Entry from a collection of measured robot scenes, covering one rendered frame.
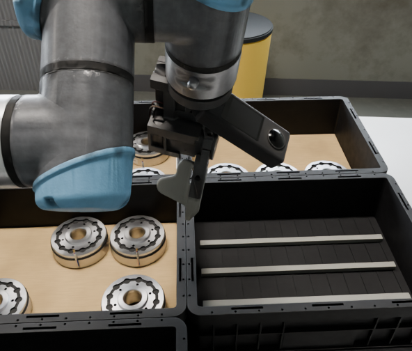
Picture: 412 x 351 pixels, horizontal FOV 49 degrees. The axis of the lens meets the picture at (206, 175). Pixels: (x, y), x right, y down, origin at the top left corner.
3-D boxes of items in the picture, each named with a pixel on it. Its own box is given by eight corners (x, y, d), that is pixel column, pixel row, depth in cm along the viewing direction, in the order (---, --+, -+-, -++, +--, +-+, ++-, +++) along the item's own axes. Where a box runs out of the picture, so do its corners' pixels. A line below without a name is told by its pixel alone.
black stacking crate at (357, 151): (187, 222, 93) (185, 180, 86) (185, 141, 116) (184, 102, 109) (375, 216, 95) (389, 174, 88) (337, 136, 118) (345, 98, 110)
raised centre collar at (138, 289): (117, 314, 70) (116, 312, 70) (117, 288, 74) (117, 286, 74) (148, 310, 71) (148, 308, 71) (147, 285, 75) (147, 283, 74)
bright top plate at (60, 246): (47, 260, 79) (46, 258, 79) (55, 221, 87) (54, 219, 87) (105, 255, 80) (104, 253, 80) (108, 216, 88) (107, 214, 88)
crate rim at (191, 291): (187, 325, 64) (186, 315, 62) (185, 188, 87) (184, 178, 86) (462, 314, 65) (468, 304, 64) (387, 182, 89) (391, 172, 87)
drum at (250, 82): (264, 111, 283) (274, 12, 244) (262, 146, 253) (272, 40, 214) (203, 106, 287) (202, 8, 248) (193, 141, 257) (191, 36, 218)
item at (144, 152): (171, 133, 111) (170, 131, 110) (165, 158, 103) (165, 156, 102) (130, 131, 111) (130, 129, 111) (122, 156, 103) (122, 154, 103)
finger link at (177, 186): (154, 209, 61) (165, 147, 57) (196, 221, 61) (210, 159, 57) (148, 221, 58) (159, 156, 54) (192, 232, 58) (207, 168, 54)
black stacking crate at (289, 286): (190, 359, 70) (188, 317, 63) (187, 223, 93) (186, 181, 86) (439, 348, 72) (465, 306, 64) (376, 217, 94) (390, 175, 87)
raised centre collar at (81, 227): (63, 246, 81) (62, 244, 81) (67, 227, 85) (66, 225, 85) (91, 244, 82) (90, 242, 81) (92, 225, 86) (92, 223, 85)
